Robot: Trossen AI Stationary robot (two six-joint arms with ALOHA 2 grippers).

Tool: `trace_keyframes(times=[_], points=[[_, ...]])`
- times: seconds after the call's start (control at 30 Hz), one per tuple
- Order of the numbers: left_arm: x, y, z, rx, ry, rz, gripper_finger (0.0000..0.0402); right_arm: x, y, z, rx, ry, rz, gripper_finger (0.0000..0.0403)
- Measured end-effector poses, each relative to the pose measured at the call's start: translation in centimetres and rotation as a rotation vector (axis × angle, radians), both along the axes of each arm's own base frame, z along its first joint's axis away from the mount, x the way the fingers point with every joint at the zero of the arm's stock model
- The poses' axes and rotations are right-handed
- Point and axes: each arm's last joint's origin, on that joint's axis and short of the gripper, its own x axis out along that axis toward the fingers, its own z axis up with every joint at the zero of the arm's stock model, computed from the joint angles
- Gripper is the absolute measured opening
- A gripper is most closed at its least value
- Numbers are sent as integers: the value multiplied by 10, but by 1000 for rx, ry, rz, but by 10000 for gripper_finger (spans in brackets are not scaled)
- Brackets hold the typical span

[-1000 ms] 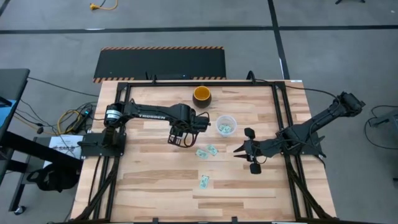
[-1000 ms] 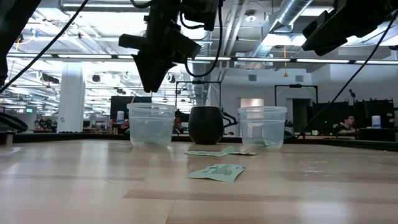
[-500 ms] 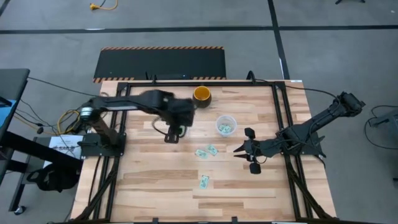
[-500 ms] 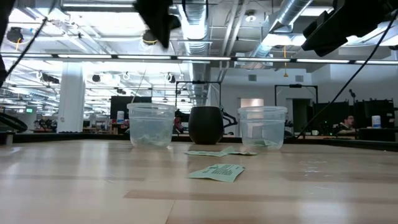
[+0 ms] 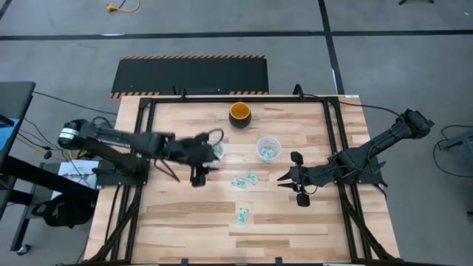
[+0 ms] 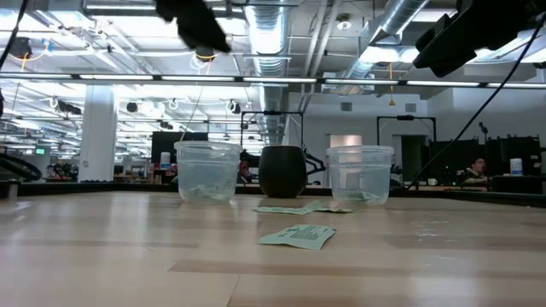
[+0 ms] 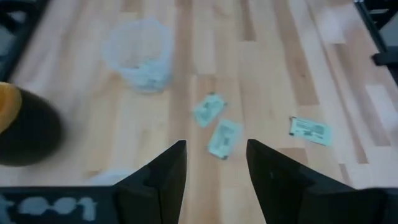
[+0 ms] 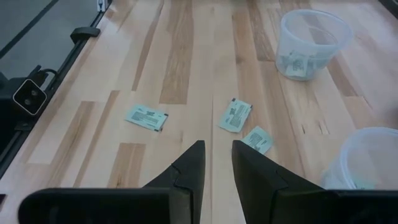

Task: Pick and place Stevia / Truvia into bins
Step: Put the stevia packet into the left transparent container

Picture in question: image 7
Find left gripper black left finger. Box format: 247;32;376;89
113;139;188;224

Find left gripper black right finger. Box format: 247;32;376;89
246;139;355;224

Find green stevia sweetener packet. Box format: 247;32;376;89
124;63;172;93
192;91;228;129
288;116;333;147
206;118;244;161

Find black round cup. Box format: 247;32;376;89
0;81;65;167

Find clear plastic tub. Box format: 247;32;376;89
101;16;174;93

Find black table end frame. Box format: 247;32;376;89
354;0;398;86

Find black table edge rail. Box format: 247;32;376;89
0;0;49;82

